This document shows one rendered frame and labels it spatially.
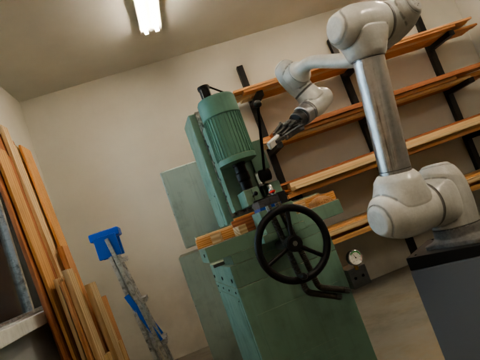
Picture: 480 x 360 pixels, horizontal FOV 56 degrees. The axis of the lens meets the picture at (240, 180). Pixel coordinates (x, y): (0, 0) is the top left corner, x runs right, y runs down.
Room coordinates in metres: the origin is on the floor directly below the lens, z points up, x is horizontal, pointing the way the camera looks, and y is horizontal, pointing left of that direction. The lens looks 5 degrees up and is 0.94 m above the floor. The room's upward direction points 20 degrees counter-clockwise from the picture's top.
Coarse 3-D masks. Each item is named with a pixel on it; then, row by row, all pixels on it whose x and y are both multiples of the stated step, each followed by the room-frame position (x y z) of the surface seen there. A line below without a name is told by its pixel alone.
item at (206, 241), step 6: (330, 192) 2.04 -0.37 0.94; (312, 198) 2.02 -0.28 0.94; (306, 204) 2.01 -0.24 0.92; (222, 234) 1.91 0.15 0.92; (228, 234) 1.92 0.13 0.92; (234, 234) 1.93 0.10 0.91; (198, 240) 1.89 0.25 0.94; (204, 240) 1.89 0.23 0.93; (210, 240) 1.90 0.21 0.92; (198, 246) 1.89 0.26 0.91; (204, 246) 1.89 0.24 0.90
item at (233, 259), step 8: (312, 224) 1.85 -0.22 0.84; (296, 232) 1.83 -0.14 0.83; (304, 232) 1.84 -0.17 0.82; (312, 232) 1.84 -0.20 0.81; (264, 248) 1.79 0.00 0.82; (272, 248) 1.80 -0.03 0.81; (232, 256) 1.76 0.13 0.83; (240, 256) 1.77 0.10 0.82; (248, 256) 1.77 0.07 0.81; (232, 264) 1.79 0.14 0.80
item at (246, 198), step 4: (252, 188) 1.92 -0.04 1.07; (256, 188) 1.92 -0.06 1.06; (244, 192) 1.91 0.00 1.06; (248, 192) 1.91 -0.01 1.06; (252, 192) 1.92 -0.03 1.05; (240, 196) 1.99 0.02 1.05; (244, 196) 1.92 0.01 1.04; (248, 196) 1.91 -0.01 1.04; (252, 196) 1.92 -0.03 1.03; (256, 196) 1.92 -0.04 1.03; (260, 196) 1.93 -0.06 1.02; (240, 200) 2.02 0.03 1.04; (244, 200) 1.94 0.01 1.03; (248, 200) 1.91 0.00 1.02; (252, 200) 1.92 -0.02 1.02; (244, 204) 1.97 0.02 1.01; (248, 204) 1.91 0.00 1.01; (244, 208) 2.00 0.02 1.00; (252, 208) 1.97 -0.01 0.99
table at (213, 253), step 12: (324, 204) 1.87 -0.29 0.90; (336, 204) 1.88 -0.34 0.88; (300, 216) 1.84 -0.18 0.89; (324, 216) 1.86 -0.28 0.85; (300, 228) 1.73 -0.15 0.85; (228, 240) 1.76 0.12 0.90; (240, 240) 1.77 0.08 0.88; (252, 240) 1.78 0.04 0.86; (264, 240) 1.70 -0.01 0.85; (204, 252) 1.77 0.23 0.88; (216, 252) 1.75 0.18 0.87; (228, 252) 1.76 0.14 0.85
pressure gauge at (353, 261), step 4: (348, 252) 1.82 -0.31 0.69; (352, 252) 1.81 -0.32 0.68; (356, 252) 1.81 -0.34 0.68; (360, 252) 1.81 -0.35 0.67; (348, 256) 1.81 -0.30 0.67; (352, 256) 1.81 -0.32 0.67; (356, 256) 1.81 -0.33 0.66; (360, 256) 1.82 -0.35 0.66; (348, 260) 1.81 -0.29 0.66; (352, 260) 1.81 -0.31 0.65; (356, 260) 1.81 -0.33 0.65; (360, 260) 1.81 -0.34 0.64; (352, 264) 1.80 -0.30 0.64; (356, 264) 1.81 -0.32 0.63; (356, 268) 1.83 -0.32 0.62
